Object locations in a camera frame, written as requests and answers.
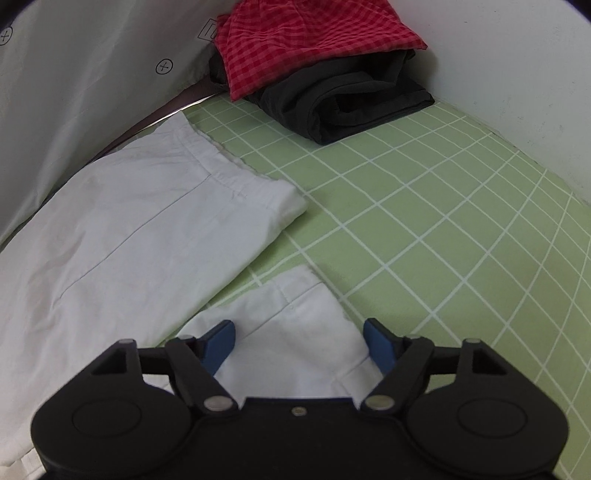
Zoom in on red checkered cloth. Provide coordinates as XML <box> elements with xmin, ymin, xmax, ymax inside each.
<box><xmin>216</xmin><ymin>0</ymin><xmax>428</xmax><ymax>101</ymax></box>

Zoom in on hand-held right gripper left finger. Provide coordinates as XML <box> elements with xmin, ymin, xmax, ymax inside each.
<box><xmin>90</xmin><ymin>319</ymin><xmax>237</xmax><ymax>412</ymax></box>

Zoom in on grey printed curtain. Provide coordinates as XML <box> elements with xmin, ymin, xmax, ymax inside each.
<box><xmin>0</xmin><ymin>0</ymin><xmax>241</xmax><ymax>245</ymax></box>

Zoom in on black folded garment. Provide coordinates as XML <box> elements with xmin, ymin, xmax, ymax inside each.
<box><xmin>209</xmin><ymin>46</ymin><xmax>435</xmax><ymax>145</ymax></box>

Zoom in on dark bed frame edge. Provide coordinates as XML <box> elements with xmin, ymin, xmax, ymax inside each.
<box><xmin>95</xmin><ymin>76</ymin><xmax>227</xmax><ymax>160</ymax></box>

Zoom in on green grid bed sheet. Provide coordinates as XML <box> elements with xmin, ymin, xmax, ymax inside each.
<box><xmin>159</xmin><ymin>98</ymin><xmax>591</xmax><ymax>480</ymax></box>

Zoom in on white pants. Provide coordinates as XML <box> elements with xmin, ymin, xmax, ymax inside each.
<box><xmin>0</xmin><ymin>113</ymin><xmax>384</xmax><ymax>474</ymax></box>

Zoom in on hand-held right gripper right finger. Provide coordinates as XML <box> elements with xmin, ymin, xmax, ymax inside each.
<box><xmin>362</xmin><ymin>318</ymin><xmax>509</xmax><ymax>411</ymax></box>

